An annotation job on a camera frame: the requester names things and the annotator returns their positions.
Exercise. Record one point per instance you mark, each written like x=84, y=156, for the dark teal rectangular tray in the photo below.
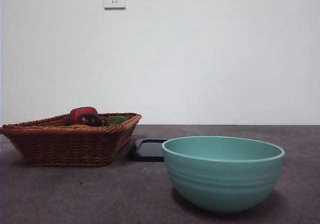
x=147, y=150

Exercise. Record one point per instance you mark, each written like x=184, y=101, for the dark purple round fruit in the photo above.
x=88, y=119

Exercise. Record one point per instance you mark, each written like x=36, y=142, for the red bell pepper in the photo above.
x=80, y=110

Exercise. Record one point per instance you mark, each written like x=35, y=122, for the brown wicker basket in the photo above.
x=62, y=144

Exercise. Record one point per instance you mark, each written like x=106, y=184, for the green pepper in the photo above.
x=115, y=120

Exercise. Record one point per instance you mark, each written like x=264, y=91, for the teal ribbed bowl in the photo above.
x=222, y=181

